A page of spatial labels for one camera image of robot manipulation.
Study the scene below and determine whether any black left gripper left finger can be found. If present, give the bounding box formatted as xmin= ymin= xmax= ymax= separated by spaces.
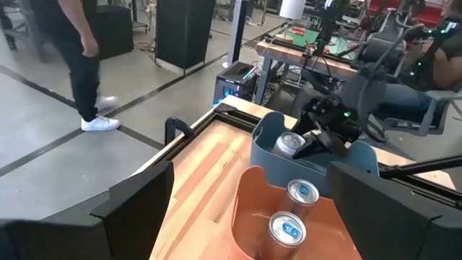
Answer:
xmin=0 ymin=160 xmax=175 ymax=260

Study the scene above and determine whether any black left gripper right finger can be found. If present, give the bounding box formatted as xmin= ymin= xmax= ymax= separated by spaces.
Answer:
xmin=326 ymin=160 xmax=462 ymax=260

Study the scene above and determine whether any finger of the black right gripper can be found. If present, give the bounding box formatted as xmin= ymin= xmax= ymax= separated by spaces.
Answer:
xmin=292 ymin=131 xmax=349 ymax=159

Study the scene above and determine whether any tan soda can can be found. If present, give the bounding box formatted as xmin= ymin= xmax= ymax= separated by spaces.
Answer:
xmin=272 ymin=131 xmax=307 ymax=158

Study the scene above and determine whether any dark teal plastic bin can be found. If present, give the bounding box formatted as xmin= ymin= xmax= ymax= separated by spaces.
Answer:
xmin=250 ymin=110 xmax=380 ymax=198

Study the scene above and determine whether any slim silver drink can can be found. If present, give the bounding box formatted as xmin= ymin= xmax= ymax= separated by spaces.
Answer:
xmin=258 ymin=211 xmax=308 ymax=260
xmin=277 ymin=178 xmax=321 ymax=221

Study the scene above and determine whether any orange plastic bin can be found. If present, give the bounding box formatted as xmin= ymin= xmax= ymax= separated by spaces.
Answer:
xmin=227 ymin=165 xmax=365 ymax=260

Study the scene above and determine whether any desk with grey legs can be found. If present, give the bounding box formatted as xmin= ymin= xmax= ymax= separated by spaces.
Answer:
xmin=254 ymin=34 xmax=362 ymax=108

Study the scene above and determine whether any green cutting mat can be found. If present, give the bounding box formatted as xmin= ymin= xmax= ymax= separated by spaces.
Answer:
xmin=288 ymin=28 xmax=322 ymax=48

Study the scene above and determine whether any grey chair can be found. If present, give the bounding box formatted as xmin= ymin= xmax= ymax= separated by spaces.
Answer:
xmin=375 ymin=88 xmax=462 ymax=137

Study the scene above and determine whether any computer tower with RGB lights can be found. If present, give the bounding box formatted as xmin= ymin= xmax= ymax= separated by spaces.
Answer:
xmin=212 ymin=60 xmax=266 ymax=106

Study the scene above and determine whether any white table lamp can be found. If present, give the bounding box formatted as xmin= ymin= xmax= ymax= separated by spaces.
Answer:
xmin=276 ymin=0 xmax=308 ymax=43

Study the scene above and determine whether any person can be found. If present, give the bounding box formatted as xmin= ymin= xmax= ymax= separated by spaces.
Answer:
xmin=28 ymin=0 xmax=121 ymax=133
xmin=378 ymin=0 xmax=462 ymax=120

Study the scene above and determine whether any black table clamp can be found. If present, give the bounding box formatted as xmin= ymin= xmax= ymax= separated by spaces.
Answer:
xmin=164 ymin=116 xmax=196 ymax=146

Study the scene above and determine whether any black cabinet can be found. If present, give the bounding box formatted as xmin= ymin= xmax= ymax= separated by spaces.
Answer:
xmin=95 ymin=4 xmax=134 ymax=61
xmin=154 ymin=0 xmax=217 ymax=72

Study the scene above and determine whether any black aluminium table frame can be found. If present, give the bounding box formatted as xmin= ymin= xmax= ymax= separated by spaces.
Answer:
xmin=144 ymin=103 xmax=462 ymax=210

